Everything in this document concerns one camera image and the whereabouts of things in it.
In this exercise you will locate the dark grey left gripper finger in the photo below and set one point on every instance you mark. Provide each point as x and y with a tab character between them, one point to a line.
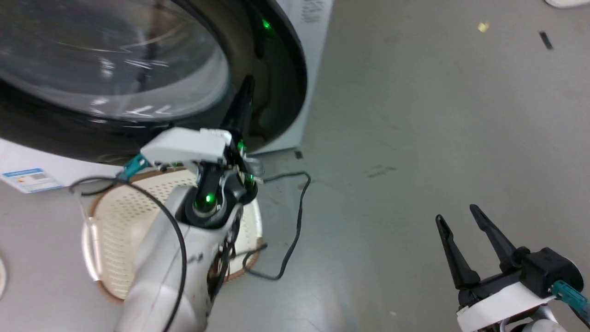
241	110

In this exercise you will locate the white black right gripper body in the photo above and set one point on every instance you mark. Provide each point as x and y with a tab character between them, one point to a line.
502	304

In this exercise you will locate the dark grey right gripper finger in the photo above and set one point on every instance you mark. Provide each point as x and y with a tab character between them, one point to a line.
495	240
454	253

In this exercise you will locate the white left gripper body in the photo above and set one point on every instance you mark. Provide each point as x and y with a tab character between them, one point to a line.
184	146

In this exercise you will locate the dark round washer door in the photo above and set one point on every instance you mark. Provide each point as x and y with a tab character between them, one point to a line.
115	60

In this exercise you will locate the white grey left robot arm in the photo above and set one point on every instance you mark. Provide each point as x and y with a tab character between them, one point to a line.
159	272

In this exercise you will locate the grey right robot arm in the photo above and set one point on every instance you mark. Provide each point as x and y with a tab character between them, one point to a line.
537	323

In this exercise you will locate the white front-load washing machine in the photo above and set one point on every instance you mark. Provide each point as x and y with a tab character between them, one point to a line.
313	55

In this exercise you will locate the cream perforated laundry basket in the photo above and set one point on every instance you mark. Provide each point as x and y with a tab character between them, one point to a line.
124	212

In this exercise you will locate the blue energy label sticker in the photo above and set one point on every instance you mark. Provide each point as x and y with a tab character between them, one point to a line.
31	179

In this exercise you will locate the black tape strip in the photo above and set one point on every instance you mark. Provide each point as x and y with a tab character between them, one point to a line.
545	40

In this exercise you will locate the yellow paper scrap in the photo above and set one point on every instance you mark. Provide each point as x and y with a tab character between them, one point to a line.
483	27

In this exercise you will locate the pale round floor object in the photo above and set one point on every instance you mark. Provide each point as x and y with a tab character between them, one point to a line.
2	276

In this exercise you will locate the white object at floor edge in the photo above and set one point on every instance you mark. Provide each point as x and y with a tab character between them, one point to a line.
567	2

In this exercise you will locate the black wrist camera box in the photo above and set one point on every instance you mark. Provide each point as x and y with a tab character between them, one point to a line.
551	272

